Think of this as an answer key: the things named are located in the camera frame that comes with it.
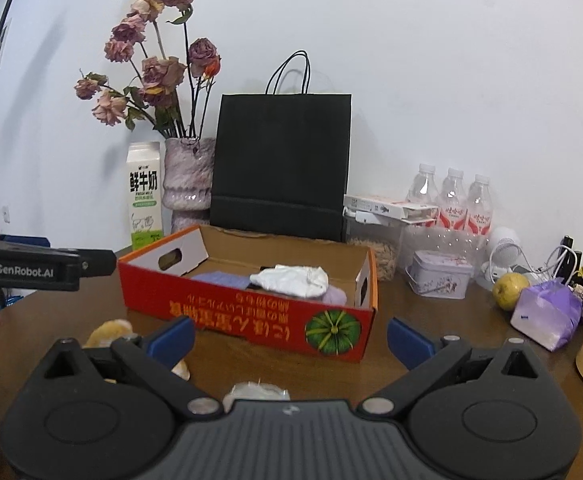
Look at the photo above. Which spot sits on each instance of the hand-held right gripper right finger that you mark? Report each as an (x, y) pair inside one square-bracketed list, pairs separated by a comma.
[(411, 345)]

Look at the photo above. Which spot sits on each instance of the black paper bag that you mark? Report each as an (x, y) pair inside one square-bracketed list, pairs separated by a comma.
[(281, 160)]

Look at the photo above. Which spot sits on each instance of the small black bottle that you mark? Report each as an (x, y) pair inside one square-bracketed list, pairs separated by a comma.
[(566, 245)]

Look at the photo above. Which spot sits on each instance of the orange cardboard box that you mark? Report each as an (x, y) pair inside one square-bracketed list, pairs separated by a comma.
[(251, 310)]

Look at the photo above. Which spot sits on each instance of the purple fluffy headband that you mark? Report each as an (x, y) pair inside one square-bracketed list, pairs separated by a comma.
[(335, 296)]

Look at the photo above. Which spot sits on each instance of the iridescent plastic ball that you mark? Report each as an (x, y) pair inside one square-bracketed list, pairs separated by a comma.
[(256, 391)]

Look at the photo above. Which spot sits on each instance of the clear water bottle red label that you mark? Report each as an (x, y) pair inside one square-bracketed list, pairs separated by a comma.
[(480, 205), (421, 187), (452, 200)]

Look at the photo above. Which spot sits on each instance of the white yellow plush hamster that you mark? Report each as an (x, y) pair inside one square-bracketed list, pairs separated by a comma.
[(113, 332)]

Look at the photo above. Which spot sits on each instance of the clear container of seeds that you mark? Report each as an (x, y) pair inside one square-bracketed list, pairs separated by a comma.
[(371, 255)]

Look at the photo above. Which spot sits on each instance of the green apple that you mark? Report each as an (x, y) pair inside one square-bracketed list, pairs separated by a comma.
[(510, 291)]

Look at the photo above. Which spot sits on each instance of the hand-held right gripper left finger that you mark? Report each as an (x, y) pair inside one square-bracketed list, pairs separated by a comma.
[(174, 336)]

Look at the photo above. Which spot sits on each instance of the white green milk carton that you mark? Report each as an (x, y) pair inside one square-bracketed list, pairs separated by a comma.
[(144, 195)]

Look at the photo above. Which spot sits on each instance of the white cloth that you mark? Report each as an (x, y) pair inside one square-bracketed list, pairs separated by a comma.
[(291, 280)]

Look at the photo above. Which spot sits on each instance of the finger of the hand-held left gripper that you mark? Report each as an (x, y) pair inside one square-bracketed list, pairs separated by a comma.
[(96, 261)]

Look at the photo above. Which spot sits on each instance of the small white fan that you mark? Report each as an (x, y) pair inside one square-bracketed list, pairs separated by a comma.
[(504, 247)]

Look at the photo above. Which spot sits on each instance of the pink glass vase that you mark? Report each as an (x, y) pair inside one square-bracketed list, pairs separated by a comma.
[(189, 180)]

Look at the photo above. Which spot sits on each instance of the purple plastic bag pack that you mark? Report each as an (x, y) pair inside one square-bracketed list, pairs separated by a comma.
[(546, 315)]

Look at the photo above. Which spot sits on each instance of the printed tin box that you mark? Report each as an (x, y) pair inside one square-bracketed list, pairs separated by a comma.
[(439, 277)]

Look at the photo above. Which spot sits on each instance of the white flat carton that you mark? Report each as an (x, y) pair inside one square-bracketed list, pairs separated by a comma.
[(386, 206)]

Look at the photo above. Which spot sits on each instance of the dried pink roses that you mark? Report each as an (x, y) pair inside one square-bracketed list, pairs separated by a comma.
[(161, 72)]

